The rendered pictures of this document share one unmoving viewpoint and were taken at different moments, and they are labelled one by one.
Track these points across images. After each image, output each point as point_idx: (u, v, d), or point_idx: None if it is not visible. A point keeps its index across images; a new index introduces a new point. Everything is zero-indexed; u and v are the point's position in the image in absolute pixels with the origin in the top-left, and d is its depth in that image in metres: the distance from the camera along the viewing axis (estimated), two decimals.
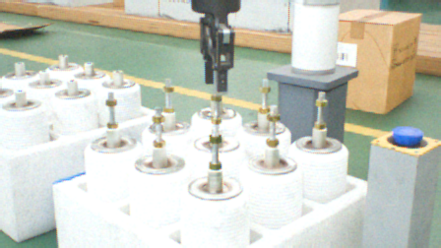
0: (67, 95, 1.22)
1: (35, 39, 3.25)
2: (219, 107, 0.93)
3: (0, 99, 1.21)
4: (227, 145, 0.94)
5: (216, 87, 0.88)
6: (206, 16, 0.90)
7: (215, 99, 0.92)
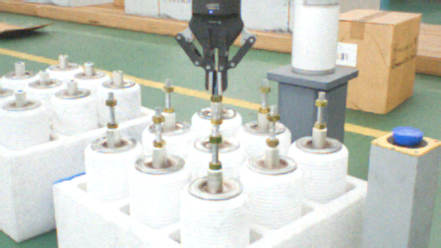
0: (67, 95, 1.22)
1: (35, 39, 3.25)
2: (215, 109, 0.93)
3: (0, 99, 1.21)
4: (210, 141, 0.96)
5: (211, 84, 0.93)
6: None
7: (213, 97, 0.93)
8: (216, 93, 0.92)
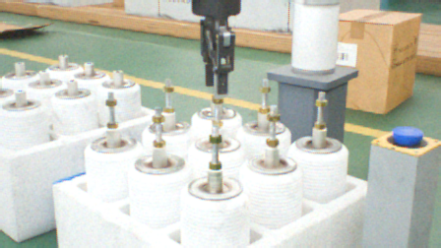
0: (67, 95, 1.22)
1: (35, 39, 3.25)
2: (220, 110, 0.93)
3: (0, 99, 1.21)
4: (225, 142, 0.96)
5: (216, 90, 0.88)
6: (206, 19, 0.90)
7: (213, 101, 0.92)
8: None
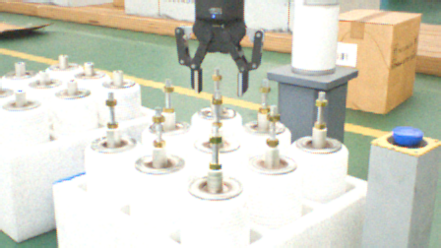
0: (67, 95, 1.22)
1: (35, 39, 3.25)
2: (214, 111, 0.93)
3: (0, 99, 1.21)
4: (206, 144, 0.95)
5: (198, 83, 0.93)
6: None
7: (218, 99, 0.93)
8: (215, 95, 0.92)
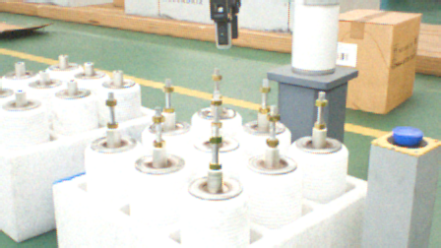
0: (67, 95, 1.22)
1: (35, 39, 3.25)
2: (214, 111, 0.93)
3: (0, 99, 1.21)
4: (227, 145, 0.95)
5: (218, 39, 0.85)
6: None
7: (219, 100, 0.93)
8: (214, 96, 0.92)
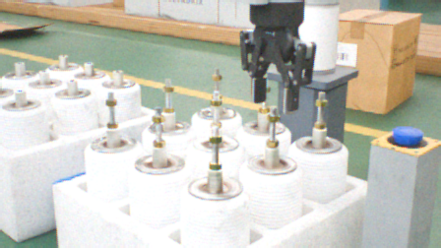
0: (67, 95, 1.22)
1: (35, 39, 3.25)
2: (217, 113, 0.93)
3: (0, 99, 1.21)
4: (226, 145, 0.95)
5: (286, 106, 0.80)
6: (261, 30, 0.81)
7: (210, 102, 0.93)
8: (218, 96, 0.92)
